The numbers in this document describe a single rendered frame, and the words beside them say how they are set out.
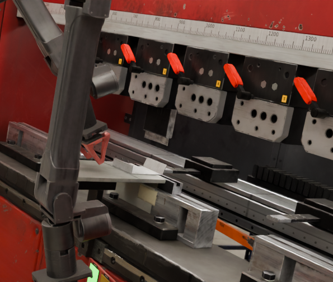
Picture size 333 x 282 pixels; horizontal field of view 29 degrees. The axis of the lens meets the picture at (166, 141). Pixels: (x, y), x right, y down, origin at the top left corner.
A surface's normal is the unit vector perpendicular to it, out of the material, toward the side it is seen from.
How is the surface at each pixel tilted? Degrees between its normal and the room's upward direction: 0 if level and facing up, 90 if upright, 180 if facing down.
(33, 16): 80
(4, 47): 90
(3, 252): 90
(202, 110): 90
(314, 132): 90
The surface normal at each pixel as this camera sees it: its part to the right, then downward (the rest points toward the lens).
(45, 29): 0.27, -0.11
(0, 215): -0.77, -0.06
